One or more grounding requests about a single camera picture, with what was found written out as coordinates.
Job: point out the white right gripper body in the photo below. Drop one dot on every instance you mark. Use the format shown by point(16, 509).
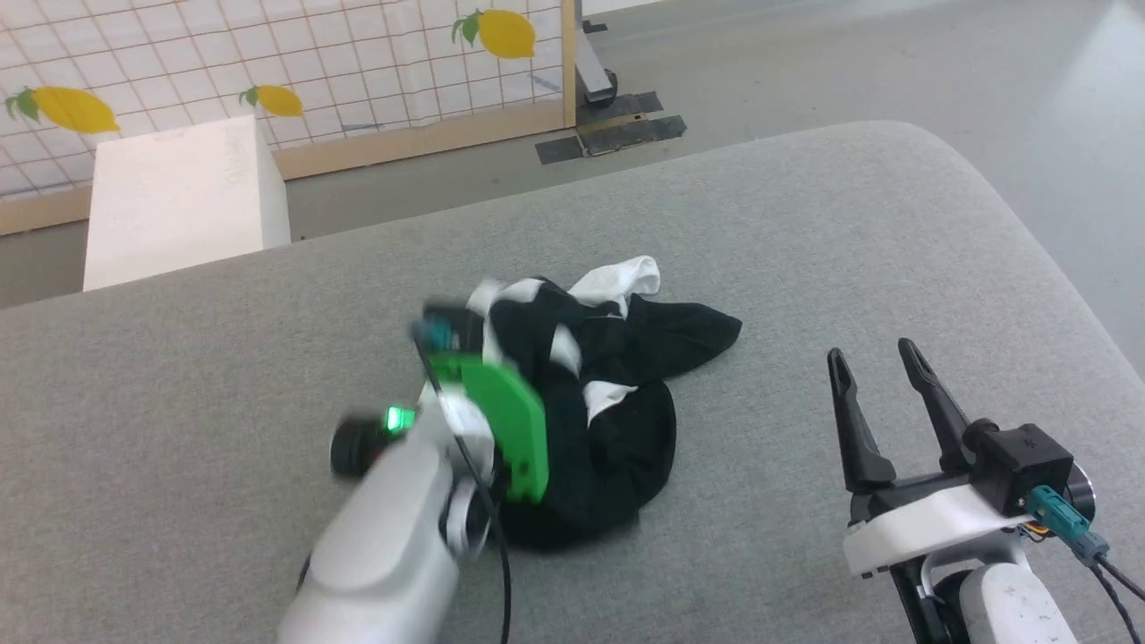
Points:
point(921, 523)

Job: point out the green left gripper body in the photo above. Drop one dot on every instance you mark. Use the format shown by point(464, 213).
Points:
point(510, 420)

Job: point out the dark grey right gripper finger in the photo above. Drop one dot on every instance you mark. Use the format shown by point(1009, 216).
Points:
point(935, 402)
point(854, 429)

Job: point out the black and white garment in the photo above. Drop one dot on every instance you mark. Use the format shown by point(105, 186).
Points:
point(617, 429)

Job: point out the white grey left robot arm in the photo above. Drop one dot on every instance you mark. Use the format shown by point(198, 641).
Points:
point(385, 555)

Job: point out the grey fabric sofa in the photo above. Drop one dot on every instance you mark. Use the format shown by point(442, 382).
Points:
point(805, 268)

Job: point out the large dark floor plate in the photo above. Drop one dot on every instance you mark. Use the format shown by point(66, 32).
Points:
point(617, 136)

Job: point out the small dark floor plate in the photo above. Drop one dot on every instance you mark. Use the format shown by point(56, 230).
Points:
point(626, 105)

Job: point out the metal leg with caster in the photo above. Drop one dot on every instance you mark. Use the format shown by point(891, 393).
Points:
point(595, 67)

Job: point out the white box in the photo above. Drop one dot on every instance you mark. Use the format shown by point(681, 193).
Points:
point(179, 201)

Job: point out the lemon pattern grid panel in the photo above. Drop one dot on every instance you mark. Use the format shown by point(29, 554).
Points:
point(224, 54)

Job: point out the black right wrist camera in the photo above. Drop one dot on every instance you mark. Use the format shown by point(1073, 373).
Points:
point(1020, 465)

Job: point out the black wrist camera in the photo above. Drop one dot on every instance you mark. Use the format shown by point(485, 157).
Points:
point(1020, 465)
point(445, 326)

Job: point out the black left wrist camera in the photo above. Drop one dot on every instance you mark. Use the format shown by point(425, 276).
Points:
point(445, 326)

